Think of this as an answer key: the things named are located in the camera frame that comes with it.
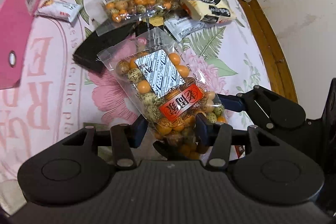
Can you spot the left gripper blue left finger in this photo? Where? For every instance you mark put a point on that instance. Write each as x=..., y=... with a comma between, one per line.
x=124, y=137

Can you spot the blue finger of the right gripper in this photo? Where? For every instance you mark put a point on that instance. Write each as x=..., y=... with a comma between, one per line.
x=232, y=103

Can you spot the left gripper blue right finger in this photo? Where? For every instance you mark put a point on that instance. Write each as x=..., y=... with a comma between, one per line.
x=217, y=136

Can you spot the red label peanut bag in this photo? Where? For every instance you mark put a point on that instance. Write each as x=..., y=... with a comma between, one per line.
x=155, y=74

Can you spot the small white snack bar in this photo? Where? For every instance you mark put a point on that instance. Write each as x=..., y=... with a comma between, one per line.
x=58, y=10

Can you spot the clear bag coated peanuts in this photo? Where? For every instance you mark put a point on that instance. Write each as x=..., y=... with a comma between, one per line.
x=122, y=12

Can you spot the white snack bar by noodles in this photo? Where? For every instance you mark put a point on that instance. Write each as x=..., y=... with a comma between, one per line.
x=180, y=27

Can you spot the black flat packet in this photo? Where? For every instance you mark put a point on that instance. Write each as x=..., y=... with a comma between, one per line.
x=86, y=55

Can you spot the pink cardboard box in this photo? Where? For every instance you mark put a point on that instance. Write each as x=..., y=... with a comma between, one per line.
x=16, y=20

